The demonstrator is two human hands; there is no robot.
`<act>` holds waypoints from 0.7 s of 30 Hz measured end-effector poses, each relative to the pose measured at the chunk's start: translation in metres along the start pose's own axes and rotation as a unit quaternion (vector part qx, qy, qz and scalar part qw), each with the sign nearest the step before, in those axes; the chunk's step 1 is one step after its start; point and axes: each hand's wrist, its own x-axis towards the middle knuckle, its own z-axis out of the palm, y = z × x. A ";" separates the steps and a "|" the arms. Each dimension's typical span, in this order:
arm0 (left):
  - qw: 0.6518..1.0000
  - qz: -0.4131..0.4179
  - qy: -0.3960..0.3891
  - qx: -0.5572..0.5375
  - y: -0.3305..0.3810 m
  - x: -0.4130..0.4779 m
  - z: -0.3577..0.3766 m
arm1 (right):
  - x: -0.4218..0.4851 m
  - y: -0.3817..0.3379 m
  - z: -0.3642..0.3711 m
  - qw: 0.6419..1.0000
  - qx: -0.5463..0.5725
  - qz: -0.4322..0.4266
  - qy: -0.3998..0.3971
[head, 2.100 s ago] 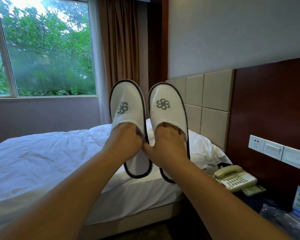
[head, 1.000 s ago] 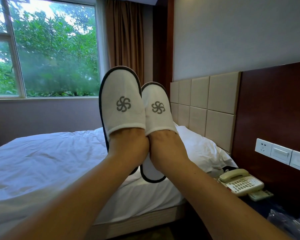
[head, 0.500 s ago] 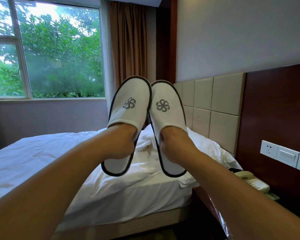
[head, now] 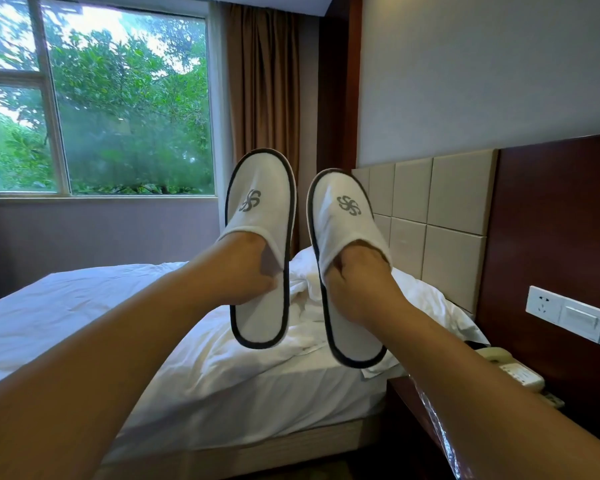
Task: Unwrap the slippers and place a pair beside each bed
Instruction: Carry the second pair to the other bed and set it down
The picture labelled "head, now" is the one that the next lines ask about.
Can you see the window with grey frame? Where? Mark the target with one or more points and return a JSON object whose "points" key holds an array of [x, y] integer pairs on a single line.
{"points": [[125, 109]]}

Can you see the person's left forearm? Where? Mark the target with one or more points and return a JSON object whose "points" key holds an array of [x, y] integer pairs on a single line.
{"points": [[95, 364]]}

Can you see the beige bed base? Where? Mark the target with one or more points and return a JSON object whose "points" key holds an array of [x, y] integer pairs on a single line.
{"points": [[260, 447]]}

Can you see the white pillow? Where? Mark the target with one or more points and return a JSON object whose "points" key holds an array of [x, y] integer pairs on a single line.
{"points": [[430, 304]]}

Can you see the person's left thumb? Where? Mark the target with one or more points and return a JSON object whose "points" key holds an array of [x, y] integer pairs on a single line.
{"points": [[270, 269]]}

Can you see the beige padded headboard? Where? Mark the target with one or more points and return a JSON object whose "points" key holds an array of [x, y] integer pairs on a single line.
{"points": [[445, 204]]}

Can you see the dark wooden nightstand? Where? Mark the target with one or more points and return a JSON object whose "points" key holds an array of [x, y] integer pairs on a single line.
{"points": [[410, 424]]}

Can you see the white slipper with grey trim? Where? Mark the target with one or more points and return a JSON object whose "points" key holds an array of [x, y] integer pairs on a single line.
{"points": [[342, 214], [262, 194]]}

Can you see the cream telephone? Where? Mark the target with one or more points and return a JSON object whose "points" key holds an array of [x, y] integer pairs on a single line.
{"points": [[517, 372]]}

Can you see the brown curtain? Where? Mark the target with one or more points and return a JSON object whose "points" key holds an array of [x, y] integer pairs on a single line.
{"points": [[262, 84]]}

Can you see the person's right forearm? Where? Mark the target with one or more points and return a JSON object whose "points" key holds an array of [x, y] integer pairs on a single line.
{"points": [[490, 394]]}

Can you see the person's right thumb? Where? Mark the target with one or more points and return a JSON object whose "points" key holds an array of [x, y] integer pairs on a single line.
{"points": [[334, 282]]}

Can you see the dark wooden pillar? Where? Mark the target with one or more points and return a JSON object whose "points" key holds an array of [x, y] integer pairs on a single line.
{"points": [[337, 79]]}

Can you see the dark wooden wall panel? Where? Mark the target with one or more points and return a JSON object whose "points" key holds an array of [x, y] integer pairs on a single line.
{"points": [[555, 219]]}

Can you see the white wall socket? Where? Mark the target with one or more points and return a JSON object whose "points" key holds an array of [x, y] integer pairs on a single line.
{"points": [[543, 303]]}

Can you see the white wall switch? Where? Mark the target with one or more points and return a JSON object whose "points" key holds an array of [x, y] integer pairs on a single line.
{"points": [[582, 319]]}

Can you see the person's right hand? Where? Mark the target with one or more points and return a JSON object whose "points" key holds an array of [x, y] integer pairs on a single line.
{"points": [[365, 289]]}

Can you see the person's left hand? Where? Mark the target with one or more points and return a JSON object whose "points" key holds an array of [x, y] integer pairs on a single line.
{"points": [[235, 269]]}

